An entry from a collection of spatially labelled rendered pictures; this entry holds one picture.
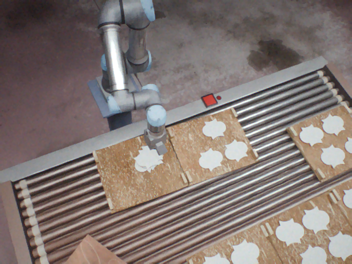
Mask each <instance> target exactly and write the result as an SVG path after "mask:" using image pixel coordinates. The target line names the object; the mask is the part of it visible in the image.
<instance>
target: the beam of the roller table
mask: <svg viewBox="0 0 352 264"><path fill-rule="evenodd" d="M326 64H328V63H327V61H326V60H325V58H323V57H322V56H320V57H317V58H314V59H311V60H309V61H306V62H303V63H300V64H297V65H294V66H292V67H289V68H287V69H284V70H281V71H278V72H275V73H272V74H269V75H266V76H264V77H262V78H258V79H256V80H252V81H250V82H247V83H243V84H242V85H239V86H236V87H233V88H231V89H227V90H224V91H222V92H219V93H217V94H214V96H215V99H216V100H217V98H216V97H217V96H218V95H219V96H221V98H222V99H221V100H217V101H218V104H217V105H215V106H212V107H210V108H206V107H205V105H204V103H203V101H202V100H201V99H200V100H197V101H194V102H191V103H188V104H185V105H183V106H180V107H177V108H174V109H171V110H169V111H166V122H165V128H167V127H169V126H171V125H175V124H177V123H181V122H183V121H186V120H189V119H190V118H193V117H197V116H199V115H203V114H205V113H207V112H210V111H212V110H215V109H218V108H221V107H224V106H227V105H228V104H231V103H234V102H237V101H240V100H243V99H245V98H247V97H250V96H253V95H256V94H259V93H262V92H264V91H266V90H269V89H272V88H274V87H277V86H280V85H284V84H286V83H288V82H290V81H294V80H296V79H300V78H302V77H305V76H307V75H309V74H312V73H314V72H316V71H320V70H321V69H322V68H323V67H324V66H325V65H326ZM144 129H147V118H146V119H143V120H141V121H139V122H135V123H132V124H129V125H126V126H123V127H122V128H119V129H116V130H112V131H109V132H107V133H104V134H102V135H99V136H96V137H93V138H90V139H87V140H84V141H83V142H79V143H77V144H74V145H70V146H68V147H65V148H61V149H60V150H57V151H54V152H51V153H48V154H46V155H43V156H41V157H38V158H35V159H31V160H29V161H26V162H23V163H20V164H18V165H16V166H13V167H10V168H7V169H4V170H1V171H0V182H1V183H4V182H7V181H10V180H11V181H12V182H13V183H18V182H20V181H22V180H26V179H28V178H32V177H34V176H37V175H39V174H43V173H45V172H48V171H50V170H52V169H55V168H58V167H61V166H64V165H67V164H70V163H71V162H74V161H77V160H80V159H83V158H86V157H89V156H91V155H92V151H96V150H99V149H103V148H104V147H107V146H111V145H114V144H118V143H120V142H123V141H126V140H129V139H133V138H136V137H140V136H143V135H144Z"/></svg>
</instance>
